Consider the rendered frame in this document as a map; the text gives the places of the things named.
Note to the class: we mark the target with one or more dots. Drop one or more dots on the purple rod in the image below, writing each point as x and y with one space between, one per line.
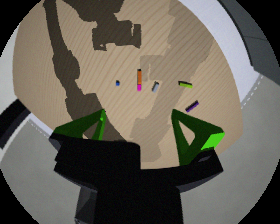
192 106

